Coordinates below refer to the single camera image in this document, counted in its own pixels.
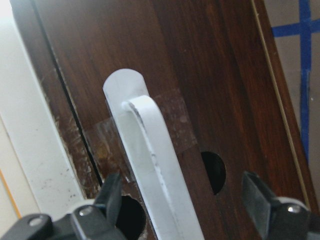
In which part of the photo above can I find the white drawer handle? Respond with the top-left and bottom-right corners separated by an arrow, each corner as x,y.
102,68 -> 204,240

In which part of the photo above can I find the cream plastic storage box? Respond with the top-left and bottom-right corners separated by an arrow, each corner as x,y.
0,0 -> 84,234

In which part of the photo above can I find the dark brown wooden drawer cabinet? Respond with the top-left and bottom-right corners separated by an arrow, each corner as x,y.
11,0 -> 319,240

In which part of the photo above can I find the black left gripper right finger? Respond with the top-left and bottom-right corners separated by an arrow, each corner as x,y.
242,171 -> 320,240

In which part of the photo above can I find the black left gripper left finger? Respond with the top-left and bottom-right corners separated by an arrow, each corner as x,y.
1,173 -> 125,240

